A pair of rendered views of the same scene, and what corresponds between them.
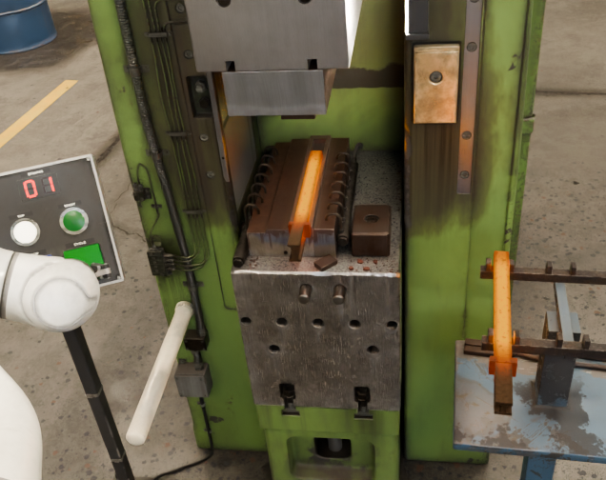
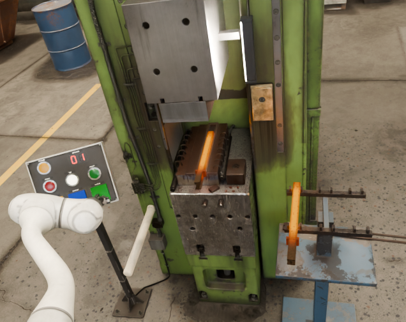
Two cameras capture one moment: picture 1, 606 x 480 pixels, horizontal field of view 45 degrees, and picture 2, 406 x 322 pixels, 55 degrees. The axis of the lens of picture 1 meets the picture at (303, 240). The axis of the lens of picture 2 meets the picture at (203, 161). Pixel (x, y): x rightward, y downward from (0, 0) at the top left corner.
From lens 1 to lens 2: 0.24 m
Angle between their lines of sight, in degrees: 4
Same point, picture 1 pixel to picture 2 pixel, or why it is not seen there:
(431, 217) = (265, 163)
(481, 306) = not seen: hidden behind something
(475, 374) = not seen: hidden behind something
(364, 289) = (233, 200)
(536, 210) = (334, 145)
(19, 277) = (66, 210)
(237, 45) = (165, 91)
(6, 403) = (59, 272)
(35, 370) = (84, 236)
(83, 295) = (94, 218)
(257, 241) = (181, 179)
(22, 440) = (66, 289)
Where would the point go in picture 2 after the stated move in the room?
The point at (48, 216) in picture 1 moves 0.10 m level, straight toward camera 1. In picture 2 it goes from (82, 172) to (85, 184)
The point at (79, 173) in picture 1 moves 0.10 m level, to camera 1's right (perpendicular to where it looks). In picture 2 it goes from (96, 151) to (117, 148)
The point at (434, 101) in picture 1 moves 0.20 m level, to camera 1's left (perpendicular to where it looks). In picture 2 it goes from (262, 110) to (216, 117)
